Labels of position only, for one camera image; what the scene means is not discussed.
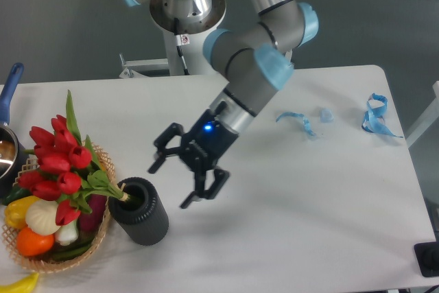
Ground green bok choy toy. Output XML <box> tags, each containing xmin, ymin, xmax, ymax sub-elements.
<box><xmin>55</xmin><ymin>220</ymin><xmax>79</xmax><ymax>246</ymax></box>

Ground dark green cucumber toy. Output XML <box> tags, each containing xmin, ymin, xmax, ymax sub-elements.
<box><xmin>2</xmin><ymin>185</ymin><xmax>32</xmax><ymax>206</ymax></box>

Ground blue ribbon tangle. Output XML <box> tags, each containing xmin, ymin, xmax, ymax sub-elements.
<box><xmin>361</xmin><ymin>93</ymin><xmax>403</xmax><ymax>138</ymax></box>

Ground orange tangerine toy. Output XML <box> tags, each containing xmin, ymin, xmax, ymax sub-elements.
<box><xmin>16</xmin><ymin>227</ymin><xmax>55</xmax><ymax>257</ymax></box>

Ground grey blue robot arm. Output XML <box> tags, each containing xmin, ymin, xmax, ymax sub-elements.
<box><xmin>124</xmin><ymin>0</ymin><xmax>319</xmax><ymax>208</ymax></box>

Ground small pale blue cap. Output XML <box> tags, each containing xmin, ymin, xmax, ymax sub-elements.
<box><xmin>320</xmin><ymin>108</ymin><xmax>334</xmax><ymax>124</ymax></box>

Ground green bean pod toy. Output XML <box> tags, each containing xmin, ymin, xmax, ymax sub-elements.
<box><xmin>51</xmin><ymin>238</ymin><xmax>93</xmax><ymax>262</ymax></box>

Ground yellow banana toy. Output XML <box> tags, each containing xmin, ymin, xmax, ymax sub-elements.
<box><xmin>1</xmin><ymin>272</ymin><xmax>39</xmax><ymax>293</ymax></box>

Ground white steamed bun toy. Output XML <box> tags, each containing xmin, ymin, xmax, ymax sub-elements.
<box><xmin>25</xmin><ymin>200</ymin><xmax>60</xmax><ymax>235</ymax></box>

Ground woven wicker basket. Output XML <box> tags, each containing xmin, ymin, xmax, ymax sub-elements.
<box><xmin>1</xmin><ymin>143</ymin><xmax>115</xmax><ymax>274</ymax></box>

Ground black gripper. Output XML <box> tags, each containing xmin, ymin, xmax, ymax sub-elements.
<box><xmin>147</xmin><ymin>108</ymin><xmax>239</xmax><ymax>209</ymax></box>

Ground red tulip bouquet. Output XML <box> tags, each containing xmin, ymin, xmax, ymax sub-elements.
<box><xmin>18</xmin><ymin>92</ymin><xmax>140</xmax><ymax>226</ymax></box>

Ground yellow bell pepper toy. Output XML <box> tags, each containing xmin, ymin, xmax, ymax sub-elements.
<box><xmin>4</xmin><ymin>196</ymin><xmax>40</xmax><ymax>229</ymax></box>

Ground blue ribbon strip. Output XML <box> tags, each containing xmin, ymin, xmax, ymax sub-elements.
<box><xmin>275</xmin><ymin>112</ymin><xmax>316</xmax><ymax>137</ymax></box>

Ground purple sweet potato toy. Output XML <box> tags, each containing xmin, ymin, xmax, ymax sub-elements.
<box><xmin>78</xmin><ymin>194</ymin><xmax>107</xmax><ymax>233</ymax></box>

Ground dark grey ribbed vase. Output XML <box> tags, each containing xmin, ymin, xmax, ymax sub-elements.
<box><xmin>108</xmin><ymin>177</ymin><xmax>169</xmax><ymax>246</ymax></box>

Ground blue handled saucepan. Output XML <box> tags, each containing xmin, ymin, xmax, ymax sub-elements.
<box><xmin>1</xmin><ymin>62</ymin><xmax>28</xmax><ymax>198</ymax></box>

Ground white frame at right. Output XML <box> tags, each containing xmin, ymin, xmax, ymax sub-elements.
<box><xmin>405</xmin><ymin>81</ymin><xmax>438</xmax><ymax>148</ymax></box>

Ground black device at edge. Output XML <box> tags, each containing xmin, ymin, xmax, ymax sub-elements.
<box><xmin>414</xmin><ymin>242</ymin><xmax>438</xmax><ymax>278</ymax></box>

